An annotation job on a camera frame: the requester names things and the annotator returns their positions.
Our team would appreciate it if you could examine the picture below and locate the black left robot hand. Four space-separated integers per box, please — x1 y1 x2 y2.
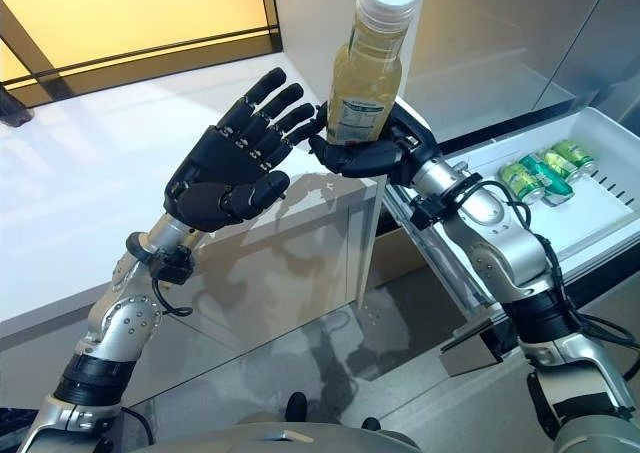
163 66 322 234

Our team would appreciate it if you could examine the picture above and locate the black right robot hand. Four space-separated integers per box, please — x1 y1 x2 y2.
308 100 441 187

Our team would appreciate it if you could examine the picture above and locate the yellow drink bottle white cap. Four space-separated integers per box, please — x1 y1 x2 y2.
324 0 422 148

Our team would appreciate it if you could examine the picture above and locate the fridge drawer with white bin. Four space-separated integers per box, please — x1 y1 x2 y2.
379 105 640 374

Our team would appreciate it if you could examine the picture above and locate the stainless steel fridge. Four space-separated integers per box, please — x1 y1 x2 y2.
374 0 640 374

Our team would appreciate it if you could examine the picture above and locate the white counter cabinet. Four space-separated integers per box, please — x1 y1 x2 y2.
0 52 384 409

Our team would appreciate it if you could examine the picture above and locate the tall white cabinet panel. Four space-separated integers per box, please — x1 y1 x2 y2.
269 0 436 309

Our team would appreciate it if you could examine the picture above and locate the light green drink can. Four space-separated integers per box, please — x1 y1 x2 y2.
552 140 597 172
539 148 584 184
499 161 541 203

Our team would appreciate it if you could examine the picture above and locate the black framed lit window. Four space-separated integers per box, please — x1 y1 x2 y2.
0 0 286 109

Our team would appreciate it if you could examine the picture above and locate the teal green drink can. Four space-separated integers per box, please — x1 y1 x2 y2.
518 153 575 208

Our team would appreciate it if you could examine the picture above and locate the silver robot torso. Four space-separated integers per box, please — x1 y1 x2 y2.
144 412 416 453

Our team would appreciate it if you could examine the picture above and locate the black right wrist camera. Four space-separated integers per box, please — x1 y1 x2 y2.
409 195 449 230

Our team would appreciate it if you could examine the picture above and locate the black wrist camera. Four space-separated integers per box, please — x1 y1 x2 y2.
409 195 449 230
149 246 195 284

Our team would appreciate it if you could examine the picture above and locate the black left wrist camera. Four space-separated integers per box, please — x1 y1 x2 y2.
149 246 195 284

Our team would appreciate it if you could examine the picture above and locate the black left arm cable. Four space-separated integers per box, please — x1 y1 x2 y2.
119 277 194 453

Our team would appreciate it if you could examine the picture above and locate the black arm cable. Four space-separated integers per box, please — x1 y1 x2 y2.
119 277 194 453
449 172 640 374

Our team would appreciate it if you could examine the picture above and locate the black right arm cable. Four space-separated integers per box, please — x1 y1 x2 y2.
449 172 640 374

